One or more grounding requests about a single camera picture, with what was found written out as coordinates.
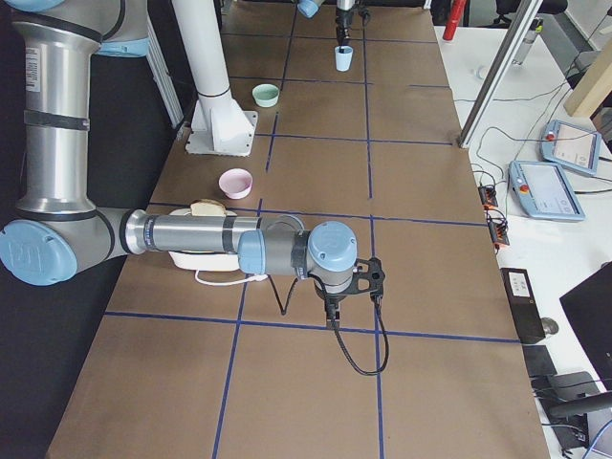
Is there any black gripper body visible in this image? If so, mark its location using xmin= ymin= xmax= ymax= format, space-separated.
xmin=336 ymin=8 xmax=368 ymax=44
xmin=347 ymin=257 xmax=385 ymax=296

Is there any light blue cup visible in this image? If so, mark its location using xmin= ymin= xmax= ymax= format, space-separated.
xmin=334 ymin=46 xmax=354 ymax=72

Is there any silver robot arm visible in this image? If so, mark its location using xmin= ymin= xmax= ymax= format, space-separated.
xmin=1 ymin=1 xmax=384 ymax=302
xmin=297 ymin=0 xmax=371 ymax=54

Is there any mint green bowl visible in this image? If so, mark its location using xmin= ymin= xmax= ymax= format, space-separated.
xmin=251 ymin=83 xmax=280 ymax=108

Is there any red cylinder bottle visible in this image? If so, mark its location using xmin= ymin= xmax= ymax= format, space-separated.
xmin=442 ymin=0 xmax=468 ymax=42

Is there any orange black connector board near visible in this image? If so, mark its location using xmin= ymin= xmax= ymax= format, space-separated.
xmin=487 ymin=214 xmax=510 ymax=250

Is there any orange black connector board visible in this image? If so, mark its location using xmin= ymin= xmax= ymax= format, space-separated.
xmin=487 ymin=214 xmax=510 ymax=250
xmin=478 ymin=185 xmax=498 ymax=210

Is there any orange black connector board far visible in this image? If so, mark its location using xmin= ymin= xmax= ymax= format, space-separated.
xmin=478 ymin=185 xmax=498 ymax=210

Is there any black box with label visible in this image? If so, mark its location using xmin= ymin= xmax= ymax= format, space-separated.
xmin=500 ymin=268 xmax=545 ymax=344

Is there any pink bowl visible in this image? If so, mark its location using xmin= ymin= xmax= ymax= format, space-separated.
xmin=218 ymin=168 xmax=253 ymax=200

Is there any cream white toaster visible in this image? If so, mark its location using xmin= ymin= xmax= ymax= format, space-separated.
xmin=169 ymin=208 xmax=239 ymax=272

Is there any toast bread slice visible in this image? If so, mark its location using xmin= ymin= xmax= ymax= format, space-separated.
xmin=189 ymin=199 xmax=227 ymax=217

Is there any near teach pendant tablet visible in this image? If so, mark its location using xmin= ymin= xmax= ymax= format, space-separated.
xmin=508 ymin=161 xmax=585 ymax=222

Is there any teach pendant tablet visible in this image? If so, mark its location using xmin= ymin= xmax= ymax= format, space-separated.
xmin=508 ymin=161 xmax=585 ymax=222
xmin=540 ymin=120 xmax=601 ymax=176

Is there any far teach pendant tablet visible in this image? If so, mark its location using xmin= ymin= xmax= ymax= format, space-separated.
xmin=540 ymin=120 xmax=601 ymax=176

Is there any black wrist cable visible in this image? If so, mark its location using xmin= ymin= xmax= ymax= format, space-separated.
xmin=267 ymin=274 xmax=389 ymax=376

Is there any white toaster power cable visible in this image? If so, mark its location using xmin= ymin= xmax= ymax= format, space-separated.
xmin=193 ymin=269 xmax=269 ymax=288

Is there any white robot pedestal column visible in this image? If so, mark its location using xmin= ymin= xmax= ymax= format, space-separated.
xmin=172 ymin=0 xmax=258 ymax=157

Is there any aluminium frame post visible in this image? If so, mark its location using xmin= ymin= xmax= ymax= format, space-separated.
xmin=457 ymin=0 xmax=543 ymax=148

